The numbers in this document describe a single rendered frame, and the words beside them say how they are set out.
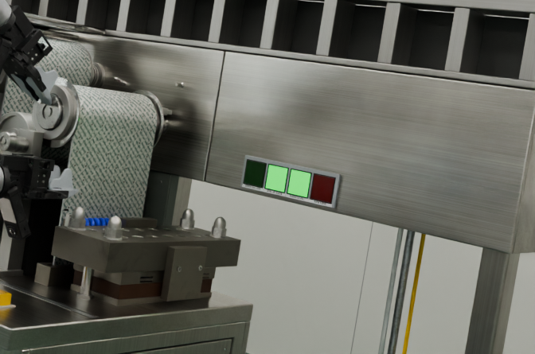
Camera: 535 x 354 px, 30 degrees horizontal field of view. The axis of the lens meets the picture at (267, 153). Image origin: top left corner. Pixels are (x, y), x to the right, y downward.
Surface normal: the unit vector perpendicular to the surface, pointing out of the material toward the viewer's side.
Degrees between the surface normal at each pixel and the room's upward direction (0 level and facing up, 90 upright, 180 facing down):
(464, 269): 90
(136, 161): 90
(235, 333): 90
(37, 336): 90
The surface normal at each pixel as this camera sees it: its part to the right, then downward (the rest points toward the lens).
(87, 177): 0.78, 0.15
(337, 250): -0.61, -0.06
